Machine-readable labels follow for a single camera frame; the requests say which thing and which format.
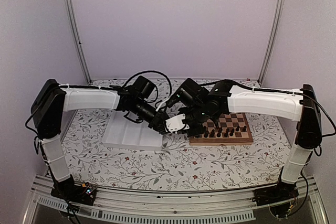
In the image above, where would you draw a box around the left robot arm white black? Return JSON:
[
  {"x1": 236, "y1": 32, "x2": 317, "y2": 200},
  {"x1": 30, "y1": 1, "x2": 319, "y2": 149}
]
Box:
[{"x1": 28, "y1": 76, "x2": 169, "y2": 200}]

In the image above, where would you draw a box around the wooden chess board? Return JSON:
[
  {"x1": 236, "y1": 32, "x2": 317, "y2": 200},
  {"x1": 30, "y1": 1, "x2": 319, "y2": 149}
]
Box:
[{"x1": 190, "y1": 113, "x2": 253, "y2": 146}]

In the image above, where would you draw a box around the dark chess rook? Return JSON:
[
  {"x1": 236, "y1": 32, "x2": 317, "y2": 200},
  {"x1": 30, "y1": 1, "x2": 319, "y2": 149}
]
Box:
[{"x1": 224, "y1": 128, "x2": 230, "y2": 137}]

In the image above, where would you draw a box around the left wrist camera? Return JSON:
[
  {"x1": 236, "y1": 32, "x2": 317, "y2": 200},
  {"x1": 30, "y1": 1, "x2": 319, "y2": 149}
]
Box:
[{"x1": 155, "y1": 98, "x2": 169, "y2": 112}]

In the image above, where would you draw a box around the aluminium front rail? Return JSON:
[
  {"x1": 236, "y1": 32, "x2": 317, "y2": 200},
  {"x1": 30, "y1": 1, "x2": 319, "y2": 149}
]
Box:
[{"x1": 23, "y1": 175, "x2": 329, "y2": 223}]

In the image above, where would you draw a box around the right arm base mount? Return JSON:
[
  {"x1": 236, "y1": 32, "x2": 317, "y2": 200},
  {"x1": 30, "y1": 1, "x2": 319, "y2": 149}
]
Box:
[{"x1": 252, "y1": 185, "x2": 299, "y2": 219}]

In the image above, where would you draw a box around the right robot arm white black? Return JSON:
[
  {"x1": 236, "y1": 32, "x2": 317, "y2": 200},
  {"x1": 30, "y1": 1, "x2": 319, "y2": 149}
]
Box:
[{"x1": 165, "y1": 78, "x2": 325, "y2": 201}]

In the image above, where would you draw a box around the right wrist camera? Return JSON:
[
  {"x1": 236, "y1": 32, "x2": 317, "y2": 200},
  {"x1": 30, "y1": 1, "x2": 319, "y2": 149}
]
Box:
[{"x1": 165, "y1": 114, "x2": 190, "y2": 133}]

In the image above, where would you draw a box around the white plastic tray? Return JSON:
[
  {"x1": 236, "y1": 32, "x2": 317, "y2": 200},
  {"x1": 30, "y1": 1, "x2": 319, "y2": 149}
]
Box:
[{"x1": 102, "y1": 111, "x2": 163, "y2": 151}]

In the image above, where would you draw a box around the floral table cloth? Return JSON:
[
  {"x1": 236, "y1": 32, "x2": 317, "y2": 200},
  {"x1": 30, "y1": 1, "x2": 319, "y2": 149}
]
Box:
[{"x1": 62, "y1": 110, "x2": 291, "y2": 191}]

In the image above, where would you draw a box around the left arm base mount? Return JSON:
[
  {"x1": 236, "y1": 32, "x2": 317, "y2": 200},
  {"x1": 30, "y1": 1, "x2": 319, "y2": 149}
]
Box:
[{"x1": 51, "y1": 181, "x2": 97, "y2": 206}]

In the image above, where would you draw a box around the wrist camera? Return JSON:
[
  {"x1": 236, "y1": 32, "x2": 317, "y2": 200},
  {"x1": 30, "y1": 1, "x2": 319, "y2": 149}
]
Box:
[
  {"x1": 165, "y1": 114, "x2": 190, "y2": 133},
  {"x1": 155, "y1": 98, "x2": 169, "y2": 112}
]

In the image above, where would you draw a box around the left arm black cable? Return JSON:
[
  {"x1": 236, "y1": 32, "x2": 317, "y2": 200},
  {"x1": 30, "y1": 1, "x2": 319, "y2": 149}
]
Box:
[{"x1": 123, "y1": 70, "x2": 173, "y2": 104}]

